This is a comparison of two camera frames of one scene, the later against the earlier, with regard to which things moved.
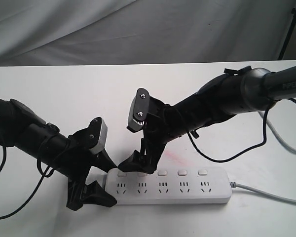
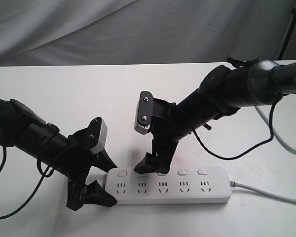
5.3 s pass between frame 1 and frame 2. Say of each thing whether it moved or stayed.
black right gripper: moved
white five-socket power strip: stayed
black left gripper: stayed
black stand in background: stayed
